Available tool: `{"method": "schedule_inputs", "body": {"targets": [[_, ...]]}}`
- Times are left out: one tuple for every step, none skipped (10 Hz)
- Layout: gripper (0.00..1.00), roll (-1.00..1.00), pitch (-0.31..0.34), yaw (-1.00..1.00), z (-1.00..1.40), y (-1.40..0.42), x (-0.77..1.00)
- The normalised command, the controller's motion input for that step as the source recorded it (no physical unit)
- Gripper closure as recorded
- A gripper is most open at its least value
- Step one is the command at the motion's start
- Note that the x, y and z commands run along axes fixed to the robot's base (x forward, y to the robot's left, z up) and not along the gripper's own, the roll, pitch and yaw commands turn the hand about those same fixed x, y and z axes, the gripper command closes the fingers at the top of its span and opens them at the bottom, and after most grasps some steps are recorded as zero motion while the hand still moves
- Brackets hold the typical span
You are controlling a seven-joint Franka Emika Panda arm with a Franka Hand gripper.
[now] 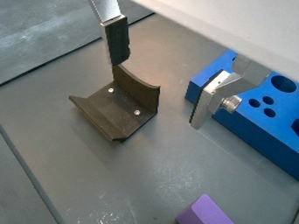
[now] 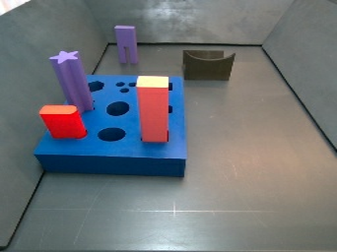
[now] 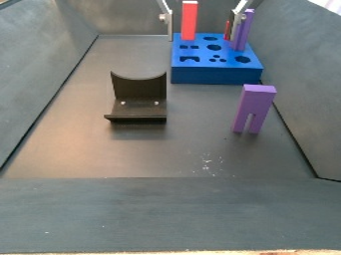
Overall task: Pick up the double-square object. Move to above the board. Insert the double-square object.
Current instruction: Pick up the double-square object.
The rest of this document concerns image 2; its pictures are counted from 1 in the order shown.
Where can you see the tall red rectangular peg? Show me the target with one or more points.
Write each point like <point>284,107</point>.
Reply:
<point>153,107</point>

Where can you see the blue shape-sorter base block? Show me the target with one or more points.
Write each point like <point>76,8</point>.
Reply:
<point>112,149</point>

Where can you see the purple star-shaped peg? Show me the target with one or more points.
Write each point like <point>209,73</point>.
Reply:
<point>70,73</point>

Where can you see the red rounded peg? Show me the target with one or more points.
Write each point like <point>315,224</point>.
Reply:
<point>63,121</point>

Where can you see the black curved stand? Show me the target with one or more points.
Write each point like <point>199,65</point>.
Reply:
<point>208,65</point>

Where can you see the purple double-square peg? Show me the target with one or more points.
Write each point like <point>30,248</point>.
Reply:
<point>126,40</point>

